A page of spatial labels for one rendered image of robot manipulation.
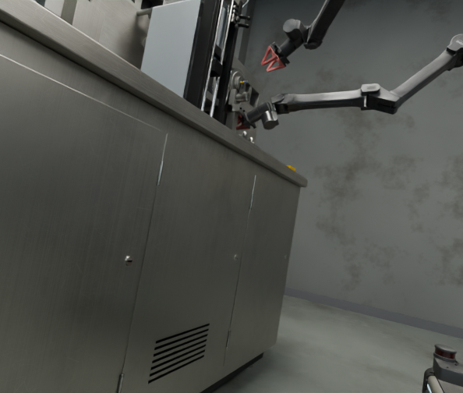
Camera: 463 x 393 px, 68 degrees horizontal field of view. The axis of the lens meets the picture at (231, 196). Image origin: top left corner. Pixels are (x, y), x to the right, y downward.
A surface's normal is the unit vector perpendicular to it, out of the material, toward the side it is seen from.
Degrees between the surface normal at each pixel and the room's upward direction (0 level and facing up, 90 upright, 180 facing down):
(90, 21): 90
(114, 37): 90
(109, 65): 90
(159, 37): 90
